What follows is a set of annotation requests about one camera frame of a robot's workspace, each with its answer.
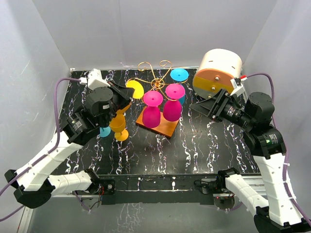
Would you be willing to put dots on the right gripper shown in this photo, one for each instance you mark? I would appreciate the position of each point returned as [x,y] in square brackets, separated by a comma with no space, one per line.
[214,107]

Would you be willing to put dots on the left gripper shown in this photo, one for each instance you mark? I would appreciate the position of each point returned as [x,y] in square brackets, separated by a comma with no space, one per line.
[125,93]

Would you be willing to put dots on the orange wine glass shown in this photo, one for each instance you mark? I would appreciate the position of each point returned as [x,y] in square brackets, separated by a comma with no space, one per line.
[138,94]
[118,126]

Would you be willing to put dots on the magenta wine glass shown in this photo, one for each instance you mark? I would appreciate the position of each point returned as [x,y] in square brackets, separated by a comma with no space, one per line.
[173,108]
[151,114]

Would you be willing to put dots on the blue wine glass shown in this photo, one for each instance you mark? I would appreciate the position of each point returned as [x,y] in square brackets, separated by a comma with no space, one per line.
[104,131]
[176,91]

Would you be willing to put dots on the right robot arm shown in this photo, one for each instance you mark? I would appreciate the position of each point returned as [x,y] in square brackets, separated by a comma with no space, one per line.
[278,211]

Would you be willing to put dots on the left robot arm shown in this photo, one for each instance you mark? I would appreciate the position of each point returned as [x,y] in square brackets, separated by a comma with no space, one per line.
[34,183]

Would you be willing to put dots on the white orange cylindrical container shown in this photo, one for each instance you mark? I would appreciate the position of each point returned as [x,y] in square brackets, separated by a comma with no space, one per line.
[218,70]

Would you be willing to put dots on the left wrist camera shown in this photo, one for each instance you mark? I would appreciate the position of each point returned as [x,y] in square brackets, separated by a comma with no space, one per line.
[94,80]

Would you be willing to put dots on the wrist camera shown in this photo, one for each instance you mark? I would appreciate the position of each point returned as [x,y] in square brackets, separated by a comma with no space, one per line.
[238,86]
[94,80]

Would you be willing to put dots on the gold wire wine glass rack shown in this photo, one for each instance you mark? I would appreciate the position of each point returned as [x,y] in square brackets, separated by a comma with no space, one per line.
[163,98]

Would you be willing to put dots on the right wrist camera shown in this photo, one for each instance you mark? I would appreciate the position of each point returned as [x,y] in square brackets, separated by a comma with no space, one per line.
[238,86]

